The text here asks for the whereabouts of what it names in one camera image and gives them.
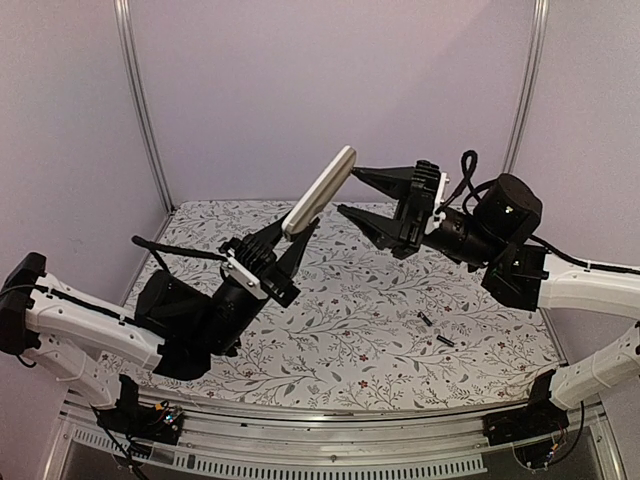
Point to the white remote control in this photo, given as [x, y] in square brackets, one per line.
[320, 193]

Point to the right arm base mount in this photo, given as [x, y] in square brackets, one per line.
[539, 416]

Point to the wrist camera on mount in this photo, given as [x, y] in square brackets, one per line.
[427, 193]
[238, 257]

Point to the white slotted cable duct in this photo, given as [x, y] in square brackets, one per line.
[326, 447]

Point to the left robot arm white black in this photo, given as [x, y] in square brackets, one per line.
[174, 330]

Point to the black battery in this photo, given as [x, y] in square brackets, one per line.
[445, 341]
[425, 319]

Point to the left aluminium frame post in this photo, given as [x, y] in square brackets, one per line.
[122, 9]

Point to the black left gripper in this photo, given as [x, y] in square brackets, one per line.
[279, 278]

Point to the aluminium frame post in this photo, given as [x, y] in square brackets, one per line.
[527, 90]
[122, 9]

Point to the front aluminium rail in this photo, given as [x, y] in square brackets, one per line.
[588, 442]

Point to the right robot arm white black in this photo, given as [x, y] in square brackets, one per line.
[490, 227]

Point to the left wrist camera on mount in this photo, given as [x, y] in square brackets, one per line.
[238, 257]

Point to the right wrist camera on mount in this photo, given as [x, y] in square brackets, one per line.
[427, 193]

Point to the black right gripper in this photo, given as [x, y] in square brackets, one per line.
[404, 237]

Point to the floral patterned table mat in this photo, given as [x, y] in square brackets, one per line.
[353, 340]

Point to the right aluminium frame post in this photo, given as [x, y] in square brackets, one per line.
[527, 90]

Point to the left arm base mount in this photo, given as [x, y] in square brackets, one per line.
[160, 423]

